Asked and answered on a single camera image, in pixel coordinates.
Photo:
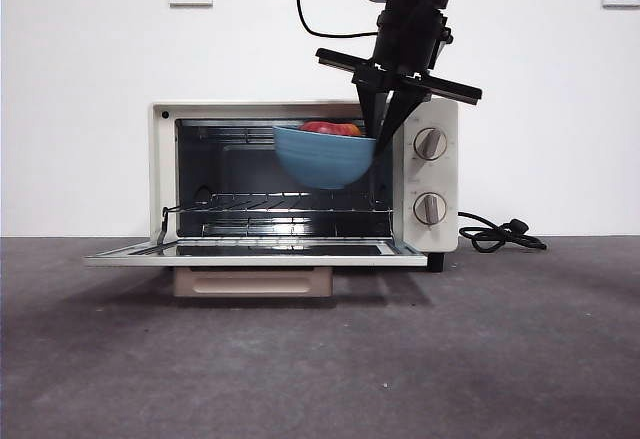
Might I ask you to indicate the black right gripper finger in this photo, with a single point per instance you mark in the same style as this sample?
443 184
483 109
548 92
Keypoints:
370 109
400 109

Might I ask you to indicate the cream Toshiba toaster oven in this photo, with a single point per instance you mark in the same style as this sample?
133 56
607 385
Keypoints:
160 169

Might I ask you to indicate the beige oven knob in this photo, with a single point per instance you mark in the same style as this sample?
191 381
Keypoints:
430 208
430 144

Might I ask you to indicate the red apple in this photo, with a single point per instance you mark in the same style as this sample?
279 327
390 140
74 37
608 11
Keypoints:
327 127

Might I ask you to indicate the blue ribbed bowl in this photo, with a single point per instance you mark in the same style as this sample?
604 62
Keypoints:
325 159

